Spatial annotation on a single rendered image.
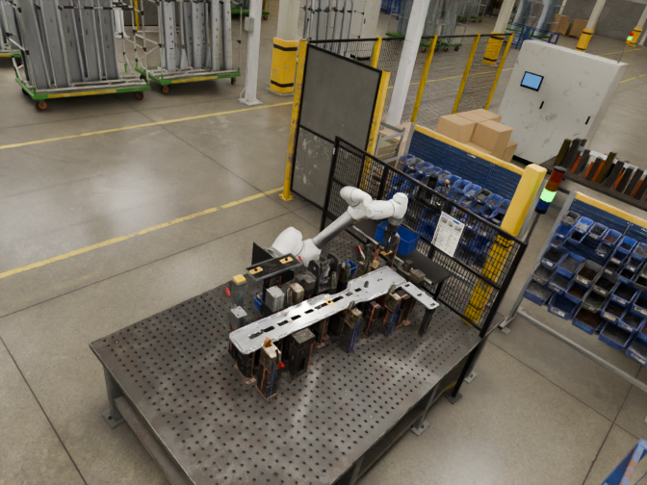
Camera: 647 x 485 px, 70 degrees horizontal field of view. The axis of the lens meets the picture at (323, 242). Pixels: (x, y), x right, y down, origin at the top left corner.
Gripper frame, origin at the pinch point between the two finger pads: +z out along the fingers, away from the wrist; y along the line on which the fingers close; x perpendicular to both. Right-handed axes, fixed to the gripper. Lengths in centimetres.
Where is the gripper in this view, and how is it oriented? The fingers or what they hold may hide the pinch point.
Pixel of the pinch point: (387, 247)
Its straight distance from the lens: 318.6
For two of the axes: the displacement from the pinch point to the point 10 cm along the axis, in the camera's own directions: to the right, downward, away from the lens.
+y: 6.3, 5.0, -5.9
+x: 7.6, -2.6, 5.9
